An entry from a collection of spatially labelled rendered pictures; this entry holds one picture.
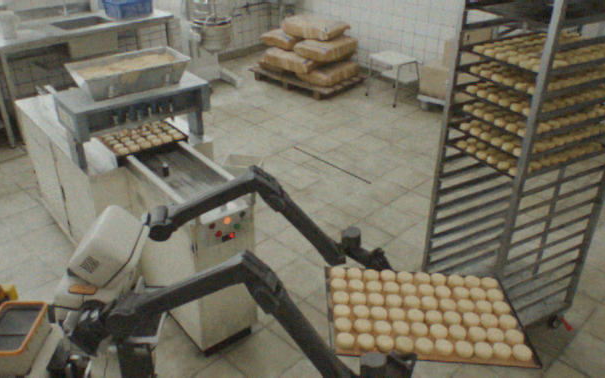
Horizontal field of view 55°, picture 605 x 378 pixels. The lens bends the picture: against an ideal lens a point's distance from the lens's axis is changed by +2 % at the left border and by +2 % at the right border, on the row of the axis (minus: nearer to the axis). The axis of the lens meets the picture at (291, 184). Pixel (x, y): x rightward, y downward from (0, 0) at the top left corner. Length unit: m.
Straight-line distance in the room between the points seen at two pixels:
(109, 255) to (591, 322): 2.73
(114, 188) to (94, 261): 1.46
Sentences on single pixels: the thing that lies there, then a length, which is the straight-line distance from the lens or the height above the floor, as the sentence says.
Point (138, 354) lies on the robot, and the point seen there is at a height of 0.94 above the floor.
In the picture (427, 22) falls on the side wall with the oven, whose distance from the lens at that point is 6.36.
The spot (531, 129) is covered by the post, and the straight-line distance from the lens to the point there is 2.45.
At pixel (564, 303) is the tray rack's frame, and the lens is 3.47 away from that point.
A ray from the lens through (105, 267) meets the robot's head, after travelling 1.69.
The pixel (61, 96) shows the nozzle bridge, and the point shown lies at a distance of 3.13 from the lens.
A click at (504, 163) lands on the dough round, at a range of 2.68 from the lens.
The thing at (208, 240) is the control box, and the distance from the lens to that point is 2.59.
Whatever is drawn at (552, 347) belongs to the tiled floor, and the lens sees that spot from 3.41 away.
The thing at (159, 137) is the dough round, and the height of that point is 0.91.
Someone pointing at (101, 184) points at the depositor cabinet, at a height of 0.78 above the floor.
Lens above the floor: 2.22
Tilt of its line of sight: 30 degrees down
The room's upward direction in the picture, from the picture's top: straight up
